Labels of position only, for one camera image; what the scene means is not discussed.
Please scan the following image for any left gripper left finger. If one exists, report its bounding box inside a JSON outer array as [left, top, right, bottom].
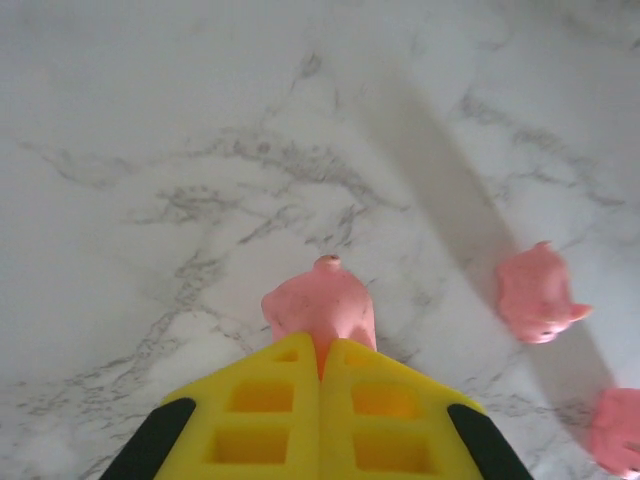
[[99, 330, 322, 480]]

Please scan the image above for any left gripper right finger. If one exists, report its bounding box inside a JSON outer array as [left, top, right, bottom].
[[318, 338, 535, 480]]

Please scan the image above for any pink plastic pig toy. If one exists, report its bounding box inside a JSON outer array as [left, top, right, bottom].
[[587, 387, 640, 479], [494, 240, 595, 345], [260, 253, 377, 381]]

